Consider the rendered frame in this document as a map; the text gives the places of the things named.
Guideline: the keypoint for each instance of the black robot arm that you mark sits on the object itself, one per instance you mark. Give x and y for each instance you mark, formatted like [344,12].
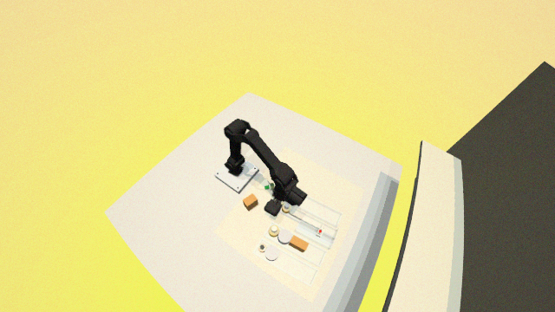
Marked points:
[284,178]

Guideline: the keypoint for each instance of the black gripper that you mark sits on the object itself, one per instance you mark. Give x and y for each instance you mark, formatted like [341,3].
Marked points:
[274,206]

